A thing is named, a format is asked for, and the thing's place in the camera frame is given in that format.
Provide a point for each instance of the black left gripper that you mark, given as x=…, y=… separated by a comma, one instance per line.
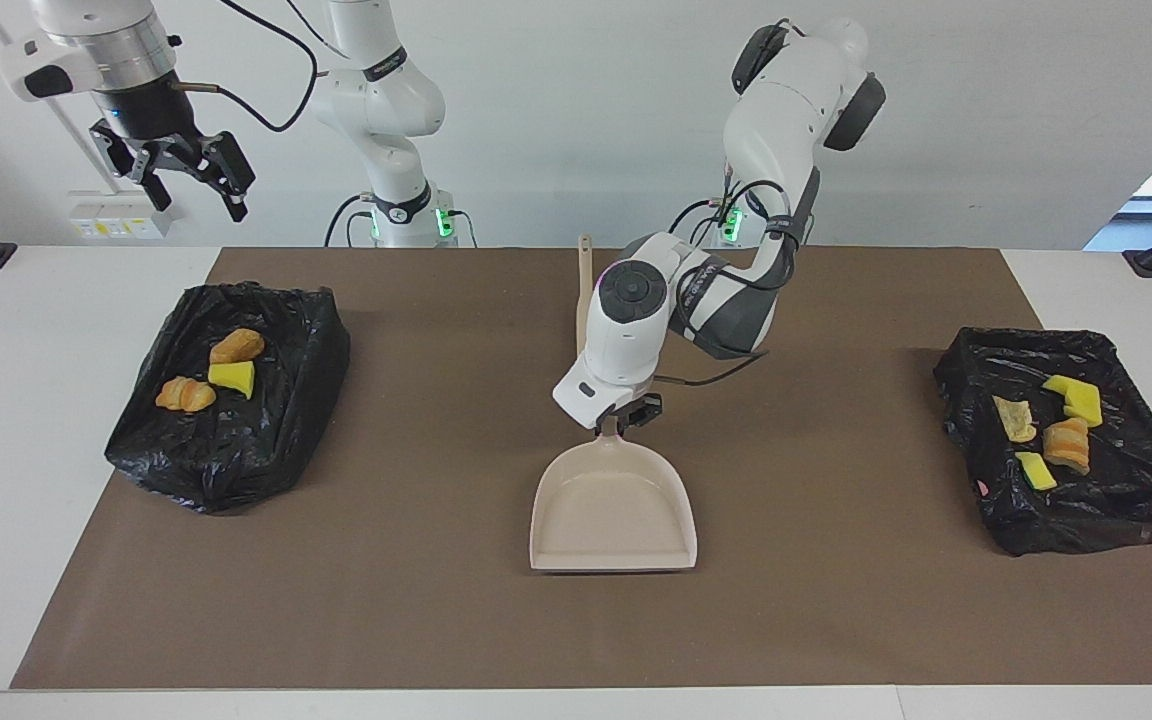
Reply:
x=636, y=410

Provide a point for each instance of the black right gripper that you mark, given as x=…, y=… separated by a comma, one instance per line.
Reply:
x=161, y=125

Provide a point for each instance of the beige plastic dustpan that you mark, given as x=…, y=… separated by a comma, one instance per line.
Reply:
x=616, y=510

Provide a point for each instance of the beige brush with black bristles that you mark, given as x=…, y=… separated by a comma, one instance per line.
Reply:
x=583, y=290

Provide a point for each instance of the oval brown bread roll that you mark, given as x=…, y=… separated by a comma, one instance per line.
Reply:
x=236, y=346

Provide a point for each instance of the curved yellow sponge piece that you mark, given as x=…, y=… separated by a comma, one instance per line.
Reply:
x=233, y=378

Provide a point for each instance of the striped orange croissant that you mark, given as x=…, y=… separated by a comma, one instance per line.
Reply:
x=1068, y=445
x=186, y=394

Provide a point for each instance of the small croissant piece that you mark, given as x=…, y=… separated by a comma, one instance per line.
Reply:
x=1016, y=420

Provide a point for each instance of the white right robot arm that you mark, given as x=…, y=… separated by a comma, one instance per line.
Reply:
x=96, y=50

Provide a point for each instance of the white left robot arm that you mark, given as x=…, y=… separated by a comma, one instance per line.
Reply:
x=636, y=330

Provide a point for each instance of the black plastic bin bag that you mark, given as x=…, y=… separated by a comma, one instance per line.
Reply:
x=266, y=440

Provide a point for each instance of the black bin bag with pink spot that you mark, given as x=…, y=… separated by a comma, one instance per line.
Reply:
x=1136, y=490

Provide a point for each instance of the brown table mat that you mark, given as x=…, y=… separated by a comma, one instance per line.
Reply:
x=436, y=600

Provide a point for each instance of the white wall power strip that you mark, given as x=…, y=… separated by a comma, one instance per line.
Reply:
x=106, y=218

